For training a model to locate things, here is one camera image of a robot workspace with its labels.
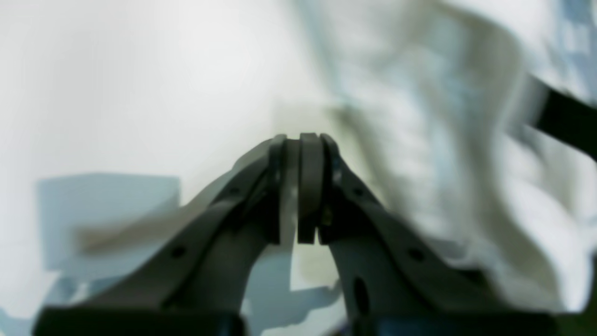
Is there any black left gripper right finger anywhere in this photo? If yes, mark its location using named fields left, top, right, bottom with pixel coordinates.
left=297, top=133, right=559, bottom=336

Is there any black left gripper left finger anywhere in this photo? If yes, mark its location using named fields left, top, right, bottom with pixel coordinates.
left=33, top=135, right=286, bottom=336

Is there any white t-shirt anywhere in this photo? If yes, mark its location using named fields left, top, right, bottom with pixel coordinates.
left=292, top=0, right=596, bottom=313

